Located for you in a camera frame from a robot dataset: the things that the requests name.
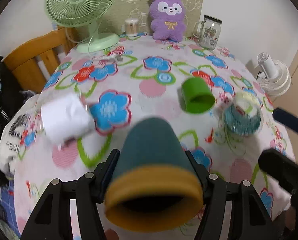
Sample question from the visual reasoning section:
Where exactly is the white paper-wrapped cup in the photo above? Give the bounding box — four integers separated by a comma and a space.
41, 94, 95, 147

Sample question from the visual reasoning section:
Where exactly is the cotton swab container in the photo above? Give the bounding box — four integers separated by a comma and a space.
125, 18, 139, 37

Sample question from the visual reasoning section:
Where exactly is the clear cup with blue base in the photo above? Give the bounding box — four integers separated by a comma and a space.
223, 92, 263, 137

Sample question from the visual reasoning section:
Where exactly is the white clip fan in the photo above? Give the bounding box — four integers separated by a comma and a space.
257, 52, 291, 98

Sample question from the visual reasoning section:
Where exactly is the wooden chair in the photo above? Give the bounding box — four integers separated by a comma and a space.
2, 26, 77, 93

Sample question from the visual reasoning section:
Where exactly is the blue checked bedding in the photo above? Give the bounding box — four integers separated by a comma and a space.
0, 184, 21, 239

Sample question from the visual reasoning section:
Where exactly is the white fan power plug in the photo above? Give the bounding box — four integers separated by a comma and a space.
106, 54, 123, 62

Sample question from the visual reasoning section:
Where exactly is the floral tablecloth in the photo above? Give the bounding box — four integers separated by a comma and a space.
14, 35, 293, 231

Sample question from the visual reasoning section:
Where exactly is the glass mason jar mug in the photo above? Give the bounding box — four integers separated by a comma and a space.
192, 15, 222, 50

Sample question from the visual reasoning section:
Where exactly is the teal cup with yellow rim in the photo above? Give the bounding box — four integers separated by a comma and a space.
105, 118, 203, 233

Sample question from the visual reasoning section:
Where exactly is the beige patterned foam board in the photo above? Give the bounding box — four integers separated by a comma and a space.
98, 0, 203, 36

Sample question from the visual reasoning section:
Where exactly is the green desk fan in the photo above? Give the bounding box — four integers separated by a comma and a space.
45, 0, 120, 53

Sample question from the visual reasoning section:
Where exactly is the green plastic cup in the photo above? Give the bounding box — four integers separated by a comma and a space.
181, 77, 215, 114

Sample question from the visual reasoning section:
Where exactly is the white printed t-shirt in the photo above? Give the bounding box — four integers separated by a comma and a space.
0, 94, 42, 179

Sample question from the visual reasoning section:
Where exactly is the purple plush bunny toy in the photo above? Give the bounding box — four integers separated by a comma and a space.
149, 0, 186, 42

